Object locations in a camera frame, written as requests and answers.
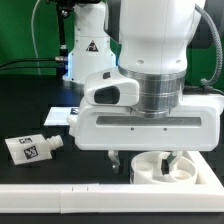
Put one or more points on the white L-shaped fence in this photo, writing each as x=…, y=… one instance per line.
x=205, y=196

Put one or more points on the white marker sheet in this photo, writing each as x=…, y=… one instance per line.
x=60, y=116

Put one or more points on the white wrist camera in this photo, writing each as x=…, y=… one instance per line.
x=109, y=87

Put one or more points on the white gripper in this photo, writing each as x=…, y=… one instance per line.
x=194, y=125

